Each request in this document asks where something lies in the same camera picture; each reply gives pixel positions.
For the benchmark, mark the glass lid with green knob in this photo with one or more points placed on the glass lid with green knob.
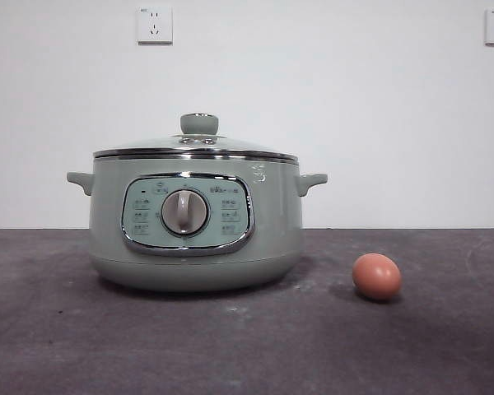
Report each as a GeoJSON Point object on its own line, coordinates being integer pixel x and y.
{"type": "Point", "coordinates": [197, 123]}

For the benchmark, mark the brown egg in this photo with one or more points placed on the brown egg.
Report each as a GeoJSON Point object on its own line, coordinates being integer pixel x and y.
{"type": "Point", "coordinates": [376, 276]}

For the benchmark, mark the sage green electric pot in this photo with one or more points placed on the sage green electric pot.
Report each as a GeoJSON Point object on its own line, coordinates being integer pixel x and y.
{"type": "Point", "coordinates": [107, 205]}

